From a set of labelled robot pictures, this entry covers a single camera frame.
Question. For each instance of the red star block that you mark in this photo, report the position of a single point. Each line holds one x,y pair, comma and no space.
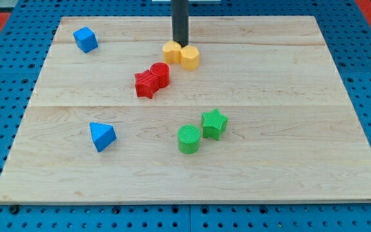
146,84

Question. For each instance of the light wooden board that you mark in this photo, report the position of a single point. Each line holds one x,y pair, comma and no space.
264,118

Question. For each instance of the blue cube block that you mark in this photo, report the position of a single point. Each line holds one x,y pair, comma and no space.
85,39

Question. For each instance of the green star block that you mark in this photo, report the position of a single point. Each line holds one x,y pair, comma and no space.
213,124

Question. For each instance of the green cylinder block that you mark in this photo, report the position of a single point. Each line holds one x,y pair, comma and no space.
188,139

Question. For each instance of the yellow heart block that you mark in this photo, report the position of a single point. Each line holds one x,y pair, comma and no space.
171,52

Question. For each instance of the red cylinder block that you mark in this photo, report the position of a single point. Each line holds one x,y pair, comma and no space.
161,70

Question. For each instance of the blue triangle block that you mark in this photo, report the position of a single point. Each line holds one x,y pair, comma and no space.
102,135

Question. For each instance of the yellow hexagon block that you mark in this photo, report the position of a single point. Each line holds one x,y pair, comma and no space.
189,57

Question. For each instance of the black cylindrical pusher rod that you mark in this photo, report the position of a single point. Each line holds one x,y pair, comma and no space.
180,21

